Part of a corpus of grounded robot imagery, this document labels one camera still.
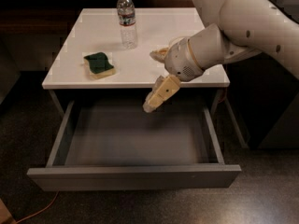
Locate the grey top drawer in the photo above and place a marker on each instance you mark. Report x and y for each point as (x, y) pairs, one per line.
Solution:
(107, 145)

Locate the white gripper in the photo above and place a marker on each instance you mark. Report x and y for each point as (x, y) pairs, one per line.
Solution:
(179, 60)

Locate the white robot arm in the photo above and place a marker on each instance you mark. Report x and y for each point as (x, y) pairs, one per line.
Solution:
(244, 28)

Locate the beige paper bowl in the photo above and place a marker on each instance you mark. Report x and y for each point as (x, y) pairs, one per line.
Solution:
(173, 42)

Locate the dark wooden counter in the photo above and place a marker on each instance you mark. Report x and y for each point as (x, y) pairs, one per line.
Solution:
(44, 17)

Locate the clear plastic water bottle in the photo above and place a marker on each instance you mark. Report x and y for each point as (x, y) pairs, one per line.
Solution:
(127, 21)

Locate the white top drawer cabinet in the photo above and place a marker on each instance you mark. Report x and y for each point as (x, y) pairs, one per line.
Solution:
(98, 30)

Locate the green yellow sponge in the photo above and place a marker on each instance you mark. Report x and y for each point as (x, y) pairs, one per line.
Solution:
(99, 65)

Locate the cardboard box corner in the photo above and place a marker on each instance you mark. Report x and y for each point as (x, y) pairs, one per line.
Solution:
(5, 216)

